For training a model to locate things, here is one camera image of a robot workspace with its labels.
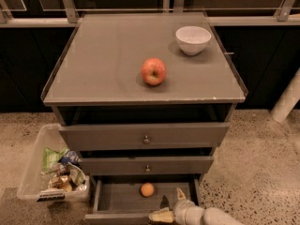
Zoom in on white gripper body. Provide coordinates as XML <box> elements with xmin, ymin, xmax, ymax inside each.
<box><xmin>172</xmin><ymin>199</ymin><xmax>204</xmax><ymax>225</ymax></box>

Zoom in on orange fruit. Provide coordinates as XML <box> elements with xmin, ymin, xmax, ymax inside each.
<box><xmin>140</xmin><ymin>183</ymin><xmax>155</xmax><ymax>197</ymax></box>

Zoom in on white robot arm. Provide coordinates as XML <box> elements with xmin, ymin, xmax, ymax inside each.
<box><xmin>148</xmin><ymin>187</ymin><xmax>244</xmax><ymax>225</ymax></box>

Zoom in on middle grey drawer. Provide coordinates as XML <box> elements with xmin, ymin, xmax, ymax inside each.
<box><xmin>80</xmin><ymin>156</ymin><xmax>214</xmax><ymax>175</ymax></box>

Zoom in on grey drawer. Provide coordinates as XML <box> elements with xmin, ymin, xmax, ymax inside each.
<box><xmin>59</xmin><ymin>122</ymin><xmax>229</xmax><ymax>151</ymax></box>
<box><xmin>80</xmin><ymin>156</ymin><xmax>214</xmax><ymax>175</ymax></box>
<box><xmin>85</xmin><ymin>174</ymin><xmax>201</xmax><ymax>225</ymax></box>

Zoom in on bottom grey drawer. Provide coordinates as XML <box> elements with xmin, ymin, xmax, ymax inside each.
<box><xmin>85</xmin><ymin>174</ymin><xmax>201</xmax><ymax>225</ymax></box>

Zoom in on top grey drawer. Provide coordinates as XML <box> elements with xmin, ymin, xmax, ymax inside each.
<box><xmin>59</xmin><ymin>122</ymin><xmax>229</xmax><ymax>151</ymax></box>

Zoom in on grey drawer cabinet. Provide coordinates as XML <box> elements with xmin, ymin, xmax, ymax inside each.
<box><xmin>40</xmin><ymin>11</ymin><xmax>249</xmax><ymax>225</ymax></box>

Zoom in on crumpled foil snack packets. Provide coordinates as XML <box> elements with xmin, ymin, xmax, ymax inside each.
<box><xmin>41</xmin><ymin>163</ymin><xmax>87</xmax><ymax>192</ymax></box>

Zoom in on blue snack bag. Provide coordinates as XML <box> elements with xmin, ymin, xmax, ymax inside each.
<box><xmin>61</xmin><ymin>151</ymin><xmax>79</xmax><ymax>165</ymax></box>

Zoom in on clear plastic bin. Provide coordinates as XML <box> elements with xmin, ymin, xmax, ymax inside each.
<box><xmin>17</xmin><ymin>124</ymin><xmax>90</xmax><ymax>202</ymax></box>

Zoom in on red apple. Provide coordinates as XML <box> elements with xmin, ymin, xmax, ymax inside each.
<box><xmin>141</xmin><ymin>58</ymin><xmax>167</xmax><ymax>86</ymax></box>

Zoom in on green snack bag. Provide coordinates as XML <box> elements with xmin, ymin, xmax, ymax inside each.
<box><xmin>42</xmin><ymin>147</ymin><xmax>69</xmax><ymax>173</ymax></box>

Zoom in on white ceramic bowl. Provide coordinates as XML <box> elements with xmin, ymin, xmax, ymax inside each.
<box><xmin>175</xmin><ymin>26</ymin><xmax>212</xmax><ymax>55</ymax></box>

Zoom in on white cylindrical post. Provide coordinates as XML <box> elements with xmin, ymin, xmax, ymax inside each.
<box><xmin>270</xmin><ymin>76</ymin><xmax>300</xmax><ymax>123</ymax></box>

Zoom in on metal rail frame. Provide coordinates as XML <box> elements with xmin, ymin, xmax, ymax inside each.
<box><xmin>0</xmin><ymin>0</ymin><xmax>299</xmax><ymax>24</ymax></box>

